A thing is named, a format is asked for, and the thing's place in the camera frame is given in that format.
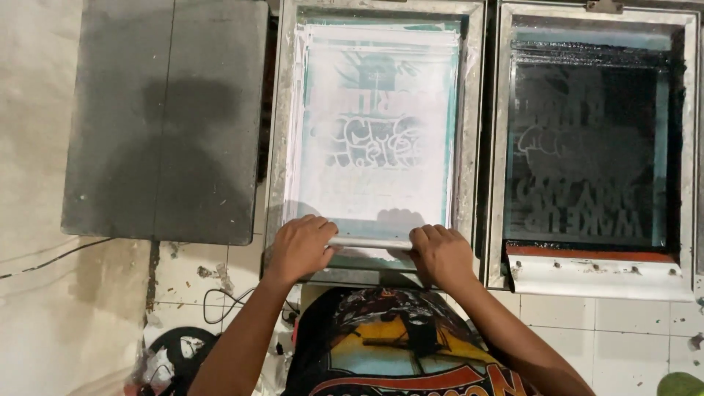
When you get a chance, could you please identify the person's right hand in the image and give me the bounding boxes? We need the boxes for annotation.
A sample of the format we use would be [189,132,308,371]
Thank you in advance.
[408,224,477,293]

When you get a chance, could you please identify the person's left hand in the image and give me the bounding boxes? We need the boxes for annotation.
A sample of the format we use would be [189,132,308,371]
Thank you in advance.
[263,214,340,287]

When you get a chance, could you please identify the metal handled squeegee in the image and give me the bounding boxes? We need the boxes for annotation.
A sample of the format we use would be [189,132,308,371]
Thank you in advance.
[327,236,414,252]

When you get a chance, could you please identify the person's black printed shirt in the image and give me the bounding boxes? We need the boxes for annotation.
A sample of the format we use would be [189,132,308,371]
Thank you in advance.
[282,285,544,396]

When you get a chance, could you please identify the red bladed aluminium squeegee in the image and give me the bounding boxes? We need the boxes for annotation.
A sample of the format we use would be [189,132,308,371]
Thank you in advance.
[505,242,696,303]

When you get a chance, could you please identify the black round fan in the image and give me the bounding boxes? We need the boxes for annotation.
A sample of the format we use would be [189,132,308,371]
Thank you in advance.
[144,327,222,396]

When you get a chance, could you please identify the dark grey printing platen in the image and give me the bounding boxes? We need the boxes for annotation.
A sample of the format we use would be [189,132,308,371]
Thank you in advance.
[61,0,270,246]

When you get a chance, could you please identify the clear plastic bag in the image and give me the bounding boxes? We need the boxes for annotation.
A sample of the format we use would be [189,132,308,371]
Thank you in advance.
[123,350,177,396]

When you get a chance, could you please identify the green object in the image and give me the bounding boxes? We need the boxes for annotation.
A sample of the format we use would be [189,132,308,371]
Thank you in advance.
[657,372,704,396]

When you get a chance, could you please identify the screen frame with white ink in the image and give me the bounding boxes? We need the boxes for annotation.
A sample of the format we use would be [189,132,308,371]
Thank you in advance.
[263,0,488,288]

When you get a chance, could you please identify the looped black cable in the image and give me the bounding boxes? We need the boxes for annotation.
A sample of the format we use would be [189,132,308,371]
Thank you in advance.
[202,286,301,326]

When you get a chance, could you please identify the screen frame with black ink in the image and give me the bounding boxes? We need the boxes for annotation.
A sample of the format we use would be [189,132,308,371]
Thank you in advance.
[486,0,703,293]

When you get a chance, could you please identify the thin black cable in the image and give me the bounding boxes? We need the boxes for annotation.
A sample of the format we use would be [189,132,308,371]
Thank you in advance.
[0,237,114,281]

